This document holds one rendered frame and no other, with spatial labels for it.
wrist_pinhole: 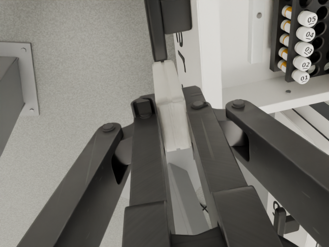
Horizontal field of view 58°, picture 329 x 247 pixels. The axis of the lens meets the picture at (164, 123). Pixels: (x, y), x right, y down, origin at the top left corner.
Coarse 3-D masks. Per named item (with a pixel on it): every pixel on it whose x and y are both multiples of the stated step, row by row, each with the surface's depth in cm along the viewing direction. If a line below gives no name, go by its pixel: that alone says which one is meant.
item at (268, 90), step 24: (240, 0) 32; (240, 24) 33; (264, 24) 34; (240, 48) 35; (264, 48) 35; (240, 72) 36; (264, 72) 37; (240, 96) 35; (264, 96) 34; (288, 96) 33; (312, 96) 33
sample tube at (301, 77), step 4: (284, 60) 32; (280, 64) 32; (284, 64) 32; (280, 68) 32; (284, 68) 31; (284, 72) 32; (292, 72) 30; (296, 72) 30; (300, 72) 29; (304, 72) 29; (292, 76) 30; (296, 76) 29; (300, 76) 29; (304, 76) 29; (308, 76) 29; (296, 80) 30; (300, 80) 29; (304, 80) 29
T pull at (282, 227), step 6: (276, 210) 41; (282, 210) 40; (276, 216) 41; (282, 216) 40; (288, 216) 42; (276, 222) 41; (282, 222) 41; (288, 222) 41; (294, 222) 42; (276, 228) 42; (282, 228) 42; (288, 228) 42; (294, 228) 42; (282, 234) 42
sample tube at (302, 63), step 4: (284, 48) 31; (280, 52) 32; (284, 52) 31; (284, 56) 31; (296, 56) 29; (300, 56) 29; (296, 60) 29; (300, 60) 29; (304, 60) 28; (308, 60) 28; (296, 64) 29; (300, 64) 28; (304, 64) 28; (308, 64) 28; (300, 68) 29; (304, 68) 29; (308, 68) 29
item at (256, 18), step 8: (256, 0) 31; (264, 0) 31; (256, 8) 31; (264, 8) 31; (248, 16) 33; (256, 16) 32; (248, 24) 33; (256, 24) 32; (248, 32) 33; (256, 32) 33; (248, 40) 34; (256, 40) 33; (248, 48) 34; (256, 48) 34; (248, 56) 35; (256, 56) 34
